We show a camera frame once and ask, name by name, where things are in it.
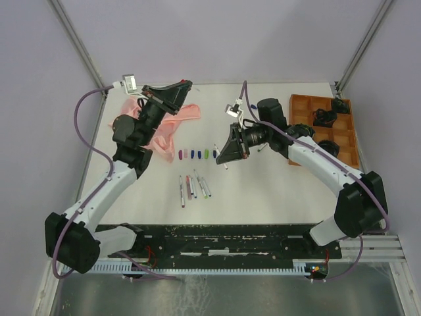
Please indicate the orange wooden divider tray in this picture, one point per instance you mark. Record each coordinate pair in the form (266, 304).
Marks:
(301, 111)

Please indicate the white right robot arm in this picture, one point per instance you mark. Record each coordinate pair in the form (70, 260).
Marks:
(361, 203)

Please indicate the pink satin cloth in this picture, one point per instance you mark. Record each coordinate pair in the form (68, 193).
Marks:
(162, 141)

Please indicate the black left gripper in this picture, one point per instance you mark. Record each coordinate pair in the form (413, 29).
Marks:
(172, 106)

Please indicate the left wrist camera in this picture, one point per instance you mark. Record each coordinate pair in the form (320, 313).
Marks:
(128, 84)

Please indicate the dark floral rolled tie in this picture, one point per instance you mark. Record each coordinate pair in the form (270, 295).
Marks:
(330, 146)

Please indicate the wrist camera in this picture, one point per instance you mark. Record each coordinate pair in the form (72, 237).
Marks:
(128, 84)
(236, 111)

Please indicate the light blue cable duct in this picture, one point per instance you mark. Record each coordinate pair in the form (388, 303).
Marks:
(126, 267)

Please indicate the pink translucent highlighter pen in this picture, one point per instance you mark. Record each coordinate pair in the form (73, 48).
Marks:
(187, 187)

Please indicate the blue yellow rolled tie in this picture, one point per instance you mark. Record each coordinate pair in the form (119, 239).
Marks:
(303, 130)

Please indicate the dark rolled tie top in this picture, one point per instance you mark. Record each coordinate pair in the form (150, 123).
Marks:
(339, 106)

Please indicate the aluminium frame post left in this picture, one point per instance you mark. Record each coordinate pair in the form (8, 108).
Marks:
(67, 25)

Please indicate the magenta capped whiteboard marker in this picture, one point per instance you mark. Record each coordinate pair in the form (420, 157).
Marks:
(182, 197)

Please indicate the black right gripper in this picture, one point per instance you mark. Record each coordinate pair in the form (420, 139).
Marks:
(234, 149)

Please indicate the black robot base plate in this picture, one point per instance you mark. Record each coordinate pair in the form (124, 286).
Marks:
(233, 246)

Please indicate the aluminium frame post right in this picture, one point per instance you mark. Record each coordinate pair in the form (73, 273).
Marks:
(374, 26)

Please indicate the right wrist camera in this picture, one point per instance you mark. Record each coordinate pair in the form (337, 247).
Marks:
(236, 111)

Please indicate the lime green capped marker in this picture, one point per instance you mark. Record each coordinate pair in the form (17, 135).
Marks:
(202, 188)

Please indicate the aluminium frame post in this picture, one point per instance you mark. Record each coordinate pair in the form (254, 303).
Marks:
(374, 26)
(67, 25)

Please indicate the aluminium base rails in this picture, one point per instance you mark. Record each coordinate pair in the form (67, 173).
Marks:
(376, 249)

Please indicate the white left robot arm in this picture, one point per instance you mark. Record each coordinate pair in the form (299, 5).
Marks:
(71, 238)

